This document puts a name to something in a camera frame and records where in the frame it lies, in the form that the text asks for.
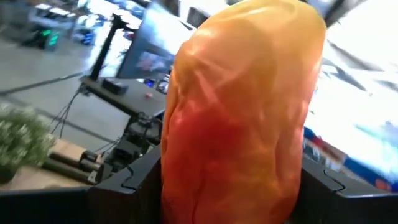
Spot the computer with green lights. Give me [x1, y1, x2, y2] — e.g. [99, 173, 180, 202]
[21, 26, 63, 52]

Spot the black monitor stand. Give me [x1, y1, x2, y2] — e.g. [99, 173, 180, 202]
[89, 14, 133, 81]

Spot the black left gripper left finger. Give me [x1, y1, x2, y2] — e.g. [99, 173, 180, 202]
[0, 144, 163, 224]

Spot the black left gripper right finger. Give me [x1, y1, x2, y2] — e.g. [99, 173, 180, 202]
[289, 157, 398, 224]

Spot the small black desk box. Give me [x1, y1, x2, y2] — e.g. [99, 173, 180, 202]
[101, 77, 129, 96]

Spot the blue box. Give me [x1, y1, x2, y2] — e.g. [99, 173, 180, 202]
[303, 126, 398, 193]

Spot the orange carrot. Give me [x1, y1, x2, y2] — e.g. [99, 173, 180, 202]
[160, 0, 328, 224]

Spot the black desk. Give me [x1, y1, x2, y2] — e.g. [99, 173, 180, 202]
[80, 75, 168, 118]

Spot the potted green artificial plant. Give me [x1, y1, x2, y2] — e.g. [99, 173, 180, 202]
[0, 102, 57, 185]

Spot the large tilted monitor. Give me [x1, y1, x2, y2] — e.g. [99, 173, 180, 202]
[116, 1, 200, 81]

